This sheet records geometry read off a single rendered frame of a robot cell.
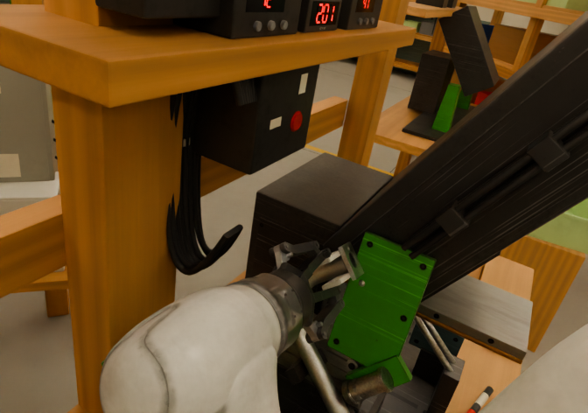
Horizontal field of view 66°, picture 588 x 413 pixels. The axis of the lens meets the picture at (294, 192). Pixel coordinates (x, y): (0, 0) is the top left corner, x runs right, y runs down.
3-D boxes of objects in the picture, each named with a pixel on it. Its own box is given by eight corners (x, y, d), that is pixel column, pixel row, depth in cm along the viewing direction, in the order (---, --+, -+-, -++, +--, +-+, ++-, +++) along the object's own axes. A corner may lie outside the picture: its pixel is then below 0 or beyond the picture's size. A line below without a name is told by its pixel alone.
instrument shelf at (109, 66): (412, 45, 110) (417, 28, 108) (108, 109, 37) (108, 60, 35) (322, 24, 120) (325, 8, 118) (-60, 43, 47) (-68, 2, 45)
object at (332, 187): (362, 292, 118) (395, 176, 103) (308, 367, 93) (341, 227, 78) (302, 264, 125) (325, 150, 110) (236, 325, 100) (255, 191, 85)
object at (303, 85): (307, 148, 79) (323, 61, 72) (252, 177, 65) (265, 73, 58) (248, 128, 83) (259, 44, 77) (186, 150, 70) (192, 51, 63)
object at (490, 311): (527, 313, 88) (533, 301, 87) (520, 366, 75) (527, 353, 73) (346, 237, 103) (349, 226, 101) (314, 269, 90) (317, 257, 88)
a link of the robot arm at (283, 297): (260, 270, 45) (287, 258, 50) (194, 298, 49) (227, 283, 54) (297, 359, 44) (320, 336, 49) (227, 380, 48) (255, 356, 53)
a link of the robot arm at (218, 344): (190, 285, 49) (220, 405, 48) (59, 338, 35) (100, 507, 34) (274, 269, 44) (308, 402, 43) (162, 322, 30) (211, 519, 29)
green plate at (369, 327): (401, 358, 79) (443, 250, 74) (389, 380, 72) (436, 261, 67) (342, 328, 83) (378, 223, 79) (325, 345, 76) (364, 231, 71)
